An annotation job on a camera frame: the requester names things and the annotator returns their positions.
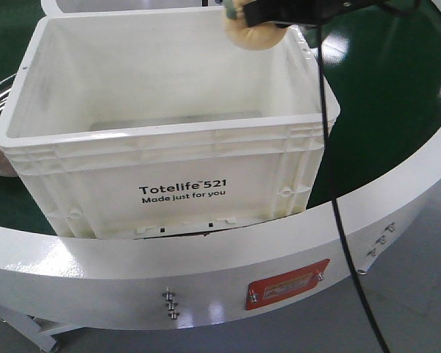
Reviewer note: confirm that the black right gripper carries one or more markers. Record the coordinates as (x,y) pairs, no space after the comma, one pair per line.
(313,13)

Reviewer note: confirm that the yellow plush fruit toy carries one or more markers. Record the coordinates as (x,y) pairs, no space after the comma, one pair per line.
(258,37)

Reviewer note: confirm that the white plastic tote box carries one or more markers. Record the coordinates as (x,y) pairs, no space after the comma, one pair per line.
(148,123)

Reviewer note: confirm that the red warning label plate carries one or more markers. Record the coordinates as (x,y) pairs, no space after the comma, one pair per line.
(274,289)

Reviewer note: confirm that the white table support leg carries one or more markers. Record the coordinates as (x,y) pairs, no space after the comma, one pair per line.
(38,330)

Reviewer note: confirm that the white round conveyor frame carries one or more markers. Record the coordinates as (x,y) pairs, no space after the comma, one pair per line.
(166,282)

